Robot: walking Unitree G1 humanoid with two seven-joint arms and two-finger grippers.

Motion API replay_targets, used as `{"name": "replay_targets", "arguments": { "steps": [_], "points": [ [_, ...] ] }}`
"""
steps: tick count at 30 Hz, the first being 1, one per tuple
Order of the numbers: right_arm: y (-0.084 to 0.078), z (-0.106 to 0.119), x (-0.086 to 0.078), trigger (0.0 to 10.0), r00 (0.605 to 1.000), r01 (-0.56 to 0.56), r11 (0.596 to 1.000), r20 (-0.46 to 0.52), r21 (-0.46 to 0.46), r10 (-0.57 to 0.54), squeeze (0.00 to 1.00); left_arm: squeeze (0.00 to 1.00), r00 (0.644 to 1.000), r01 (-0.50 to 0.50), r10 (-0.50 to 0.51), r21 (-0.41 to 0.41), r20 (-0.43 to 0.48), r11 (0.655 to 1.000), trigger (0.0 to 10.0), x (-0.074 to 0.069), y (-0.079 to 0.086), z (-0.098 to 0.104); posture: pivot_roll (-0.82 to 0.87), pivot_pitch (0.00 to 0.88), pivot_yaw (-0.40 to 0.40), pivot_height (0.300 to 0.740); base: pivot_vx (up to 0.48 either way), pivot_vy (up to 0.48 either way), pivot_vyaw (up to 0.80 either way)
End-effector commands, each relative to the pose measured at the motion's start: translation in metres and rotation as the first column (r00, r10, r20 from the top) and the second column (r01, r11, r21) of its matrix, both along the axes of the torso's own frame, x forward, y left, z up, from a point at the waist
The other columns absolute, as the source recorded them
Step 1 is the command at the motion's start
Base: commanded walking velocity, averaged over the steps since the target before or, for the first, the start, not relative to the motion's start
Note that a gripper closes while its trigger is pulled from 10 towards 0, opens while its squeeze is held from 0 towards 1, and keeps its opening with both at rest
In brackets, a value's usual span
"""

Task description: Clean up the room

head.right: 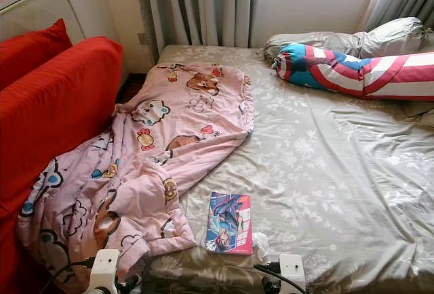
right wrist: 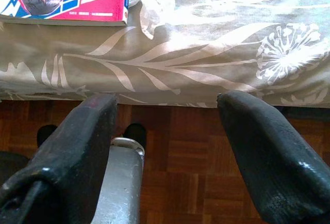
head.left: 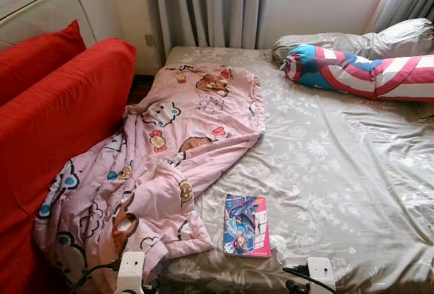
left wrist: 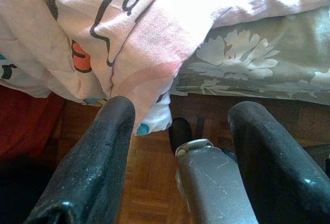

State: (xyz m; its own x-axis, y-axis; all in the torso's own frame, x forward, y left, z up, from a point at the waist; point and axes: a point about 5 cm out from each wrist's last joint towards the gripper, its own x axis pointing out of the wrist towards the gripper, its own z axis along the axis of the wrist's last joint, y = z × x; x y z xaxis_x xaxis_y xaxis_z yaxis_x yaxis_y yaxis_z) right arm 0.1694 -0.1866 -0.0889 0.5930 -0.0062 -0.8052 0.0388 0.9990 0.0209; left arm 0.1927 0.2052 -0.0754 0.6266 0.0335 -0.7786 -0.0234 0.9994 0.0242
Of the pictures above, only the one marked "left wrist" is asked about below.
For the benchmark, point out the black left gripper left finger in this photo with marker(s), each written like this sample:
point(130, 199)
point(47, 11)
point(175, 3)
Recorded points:
point(87, 172)

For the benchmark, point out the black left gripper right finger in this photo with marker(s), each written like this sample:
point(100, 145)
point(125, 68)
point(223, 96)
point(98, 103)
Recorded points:
point(273, 172)

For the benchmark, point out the pink cartoon print blanket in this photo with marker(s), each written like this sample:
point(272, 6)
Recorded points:
point(129, 28)

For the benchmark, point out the red fabric cover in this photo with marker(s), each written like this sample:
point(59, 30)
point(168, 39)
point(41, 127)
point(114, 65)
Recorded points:
point(23, 120)

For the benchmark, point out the grey floral bed sheet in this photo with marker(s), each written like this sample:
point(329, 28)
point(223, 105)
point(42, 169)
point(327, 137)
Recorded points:
point(257, 61)

